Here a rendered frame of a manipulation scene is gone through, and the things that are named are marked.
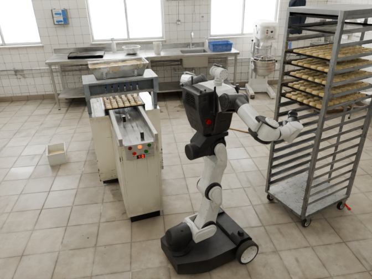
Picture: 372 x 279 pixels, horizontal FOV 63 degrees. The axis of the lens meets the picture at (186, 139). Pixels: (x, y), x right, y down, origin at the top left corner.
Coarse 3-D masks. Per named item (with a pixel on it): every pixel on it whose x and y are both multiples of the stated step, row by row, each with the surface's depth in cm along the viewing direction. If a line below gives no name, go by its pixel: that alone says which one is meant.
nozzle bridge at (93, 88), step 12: (144, 72) 318; (84, 84) 283; (96, 84) 286; (108, 84) 298; (120, 84) 302; (132, 84) 306; (144, 84) 310; (156, 84) 305; (96, 96) 294; (108, 96) 298; (156, 96) 322
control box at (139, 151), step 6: (126, 144) 245; (132, 144) 245; (138, 144) 247; (144, 144) 248; (126, 150) 245; (132, 150) 247; (138, 150) 249; (144, 150) 250; (150, 150) 252; (126, 156) 248; (132, 156) 249; (138, 156) 251; (144, 156) 253; (150, 156) 255
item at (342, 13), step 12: (336, 36) 198; (336, 48) 200; (336, 60) 205; (324, 96) 217; (324, 108) 219; (324, 120) 225; (312, 156) 240; (312, 168) 243; (312, 180) 249; (300, 216) 268
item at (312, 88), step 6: (288, 84) 249; (294, 84) 251; (300, 84) 248; (306, 84) 248; (312, 84) 250; (348, 84) 246; (354, 84) 248; (360, 84) 244; (366, 84) 245; (306, 90) 235; (312, 90) 234; (318, 90) 233; (336, 90) 232; (342, 90) 233
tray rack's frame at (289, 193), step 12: (300, 12) 218; (312, 12) 210; (324, 12) 202; (336, 12) 195; (348, 12) 192; (360, 12) 198; (360, 36) 247; (360, 144) 267; (360, 156) 273; (288, 180) 315; (300, 180) 315; (276, 192) 298; (288, 192) 298; (300, 192) 297; (312, 192) 297; (324, 192) 297; (348, 192) 290; (288, 204) 281; (300, 204) 281; (312, 204) 281; (324, 204) 280; (312, 216) 270
